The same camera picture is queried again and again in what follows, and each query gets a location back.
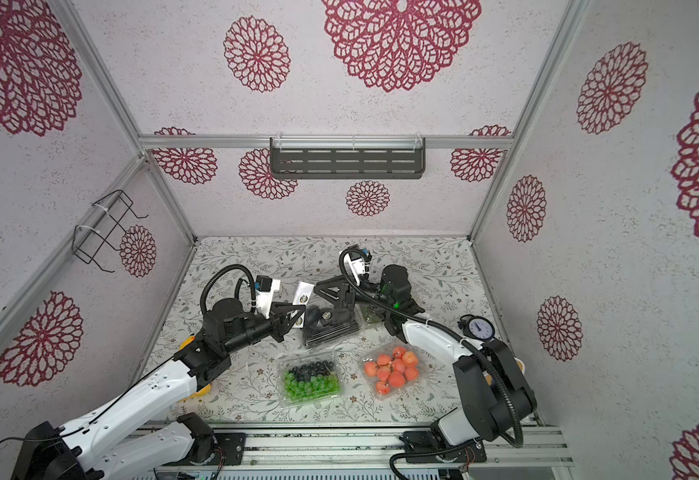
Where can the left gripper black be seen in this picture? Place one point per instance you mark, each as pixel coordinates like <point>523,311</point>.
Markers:
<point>281,320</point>

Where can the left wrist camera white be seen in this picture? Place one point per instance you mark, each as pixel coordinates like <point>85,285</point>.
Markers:
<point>266,288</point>

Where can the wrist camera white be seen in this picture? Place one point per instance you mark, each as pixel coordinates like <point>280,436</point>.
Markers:
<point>266,288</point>
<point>357,262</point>

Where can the green grape blueberry clamshell box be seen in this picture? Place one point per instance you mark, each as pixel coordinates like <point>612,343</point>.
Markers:
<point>310,378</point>

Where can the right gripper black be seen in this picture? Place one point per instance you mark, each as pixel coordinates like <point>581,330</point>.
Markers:
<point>354,288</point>

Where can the black wire wall rack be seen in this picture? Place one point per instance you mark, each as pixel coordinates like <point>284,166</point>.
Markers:
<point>92,237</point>

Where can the blackberry clamshell box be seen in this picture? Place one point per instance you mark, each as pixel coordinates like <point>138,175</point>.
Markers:
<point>324,325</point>

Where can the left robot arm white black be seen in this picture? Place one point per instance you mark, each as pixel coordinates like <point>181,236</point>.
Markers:
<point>96,445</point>

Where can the black alarm clock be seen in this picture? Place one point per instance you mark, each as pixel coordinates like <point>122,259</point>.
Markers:
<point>477,327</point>

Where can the purple grape clamshell box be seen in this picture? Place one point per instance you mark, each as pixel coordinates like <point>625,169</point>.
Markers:
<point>371,314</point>

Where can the floral table mat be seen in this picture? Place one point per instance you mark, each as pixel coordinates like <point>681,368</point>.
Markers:
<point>446,283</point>

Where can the white sticker label sheet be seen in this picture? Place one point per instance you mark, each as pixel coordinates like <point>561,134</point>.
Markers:
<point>303,293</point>

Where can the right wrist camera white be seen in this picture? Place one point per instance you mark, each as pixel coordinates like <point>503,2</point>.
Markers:
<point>357,262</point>

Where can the grey wall shelf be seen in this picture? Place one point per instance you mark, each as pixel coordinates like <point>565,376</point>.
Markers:
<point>347,159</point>

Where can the yellow red plush toy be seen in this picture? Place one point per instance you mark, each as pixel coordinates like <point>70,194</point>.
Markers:
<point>206,389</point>

